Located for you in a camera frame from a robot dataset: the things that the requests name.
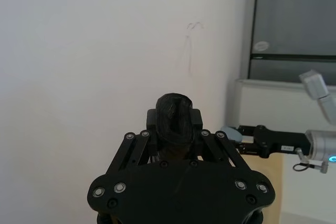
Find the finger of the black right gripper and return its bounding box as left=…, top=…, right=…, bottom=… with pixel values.
left=234, top=142, right=263, bottom=156
left=237, top=125, right=256, bottom=137

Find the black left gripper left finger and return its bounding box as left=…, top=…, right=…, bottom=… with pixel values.
left=104, top=108, right=159, bottom=177

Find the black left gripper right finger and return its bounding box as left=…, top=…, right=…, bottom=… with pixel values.
left=191, top=108, right=251, bottom=174

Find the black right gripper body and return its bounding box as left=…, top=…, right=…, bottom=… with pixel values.
left=252, top=124, right=311, bottom=159

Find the small pale plastic piece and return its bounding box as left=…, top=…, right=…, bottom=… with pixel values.
left=220, top=126, right=244, bottom=142

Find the black tool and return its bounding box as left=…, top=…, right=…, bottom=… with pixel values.
left=155, top=92, right=194, bottom=161

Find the white window sill unit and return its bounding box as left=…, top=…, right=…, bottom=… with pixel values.
left=227, top=78, right=336, bottom=143

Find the tan wooden panel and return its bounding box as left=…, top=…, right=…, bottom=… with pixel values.
left=240, top=152, right=285, bottom=224

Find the dark glass window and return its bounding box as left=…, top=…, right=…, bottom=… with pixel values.
left=247, top=0, right=336, bottom=86

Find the thin dark cable, silver plug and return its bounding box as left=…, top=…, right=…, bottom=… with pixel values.
left=293, top=148, right=330, bottom=174

